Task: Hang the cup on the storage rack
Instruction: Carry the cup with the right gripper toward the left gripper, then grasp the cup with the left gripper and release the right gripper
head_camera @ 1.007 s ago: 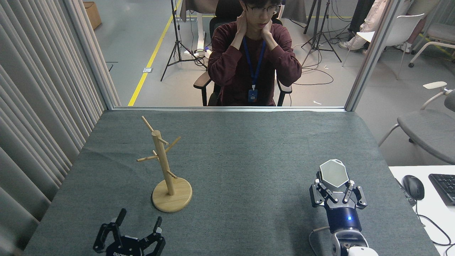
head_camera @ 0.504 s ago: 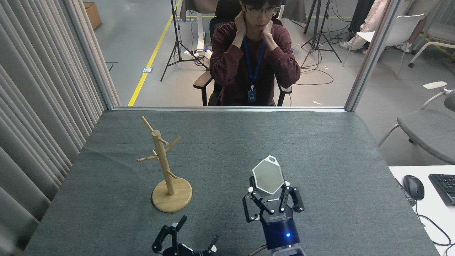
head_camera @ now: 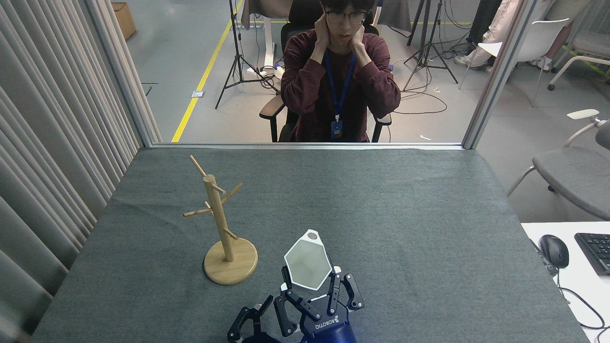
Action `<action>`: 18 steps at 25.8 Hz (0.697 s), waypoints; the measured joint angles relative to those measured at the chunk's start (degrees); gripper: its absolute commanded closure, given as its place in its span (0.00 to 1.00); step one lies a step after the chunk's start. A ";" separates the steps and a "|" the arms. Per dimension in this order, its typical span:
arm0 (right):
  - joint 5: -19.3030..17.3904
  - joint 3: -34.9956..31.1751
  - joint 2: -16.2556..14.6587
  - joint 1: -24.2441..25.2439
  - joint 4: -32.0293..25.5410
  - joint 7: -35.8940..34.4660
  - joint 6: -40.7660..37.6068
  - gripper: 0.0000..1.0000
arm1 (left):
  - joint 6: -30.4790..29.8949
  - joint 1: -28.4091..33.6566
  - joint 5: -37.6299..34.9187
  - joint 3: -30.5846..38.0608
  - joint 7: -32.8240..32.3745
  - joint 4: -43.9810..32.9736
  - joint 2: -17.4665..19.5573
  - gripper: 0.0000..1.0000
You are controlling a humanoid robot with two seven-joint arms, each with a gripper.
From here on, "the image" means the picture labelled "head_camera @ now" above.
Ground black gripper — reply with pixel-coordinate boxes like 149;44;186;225
227;265;323;343
298;272;365;343

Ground white hexagonal cup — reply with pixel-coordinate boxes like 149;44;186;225
284;230;333;291

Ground wooden cup rack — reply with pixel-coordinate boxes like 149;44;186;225
183;155;258;285

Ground person's left hand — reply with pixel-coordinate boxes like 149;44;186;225
351;22;370;53

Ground person's right hand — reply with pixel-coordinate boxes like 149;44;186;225
312;10;330;49

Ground silver table edge bar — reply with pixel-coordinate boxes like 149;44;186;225
152;142;464;151

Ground black computer mouse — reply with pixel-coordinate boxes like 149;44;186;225
539;234;569;268

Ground black office chair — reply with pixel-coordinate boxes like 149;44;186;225
260;0;392;142

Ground black keyboard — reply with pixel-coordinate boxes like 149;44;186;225
574;232;610;276

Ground grey chair with white armrest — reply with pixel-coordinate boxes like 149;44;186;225
507;109;610;221

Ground black tripod stand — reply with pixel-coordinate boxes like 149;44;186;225
215;0;277;109
403;0;458;91

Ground white standing desk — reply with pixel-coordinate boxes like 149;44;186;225
241;0;294;77

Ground black glasses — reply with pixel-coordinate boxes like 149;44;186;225
325;10;370;25

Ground beige pleated curtain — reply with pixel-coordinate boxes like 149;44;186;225
0;0;163;343

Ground person in pale trousers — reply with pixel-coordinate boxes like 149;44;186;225
454;0;591;72

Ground white plastic chair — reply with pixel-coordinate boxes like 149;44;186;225
458;18;570;107

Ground cardboard box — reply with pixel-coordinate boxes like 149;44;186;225
111;2;137;40

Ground blue lanyard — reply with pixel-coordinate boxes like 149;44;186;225
325;50;357;140

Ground black cable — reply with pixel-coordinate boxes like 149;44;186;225
555;269;610;343

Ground silver metal post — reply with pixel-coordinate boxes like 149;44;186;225
462;0;529;150

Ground grey chair with white frame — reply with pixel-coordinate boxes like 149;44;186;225
547;31;610;91

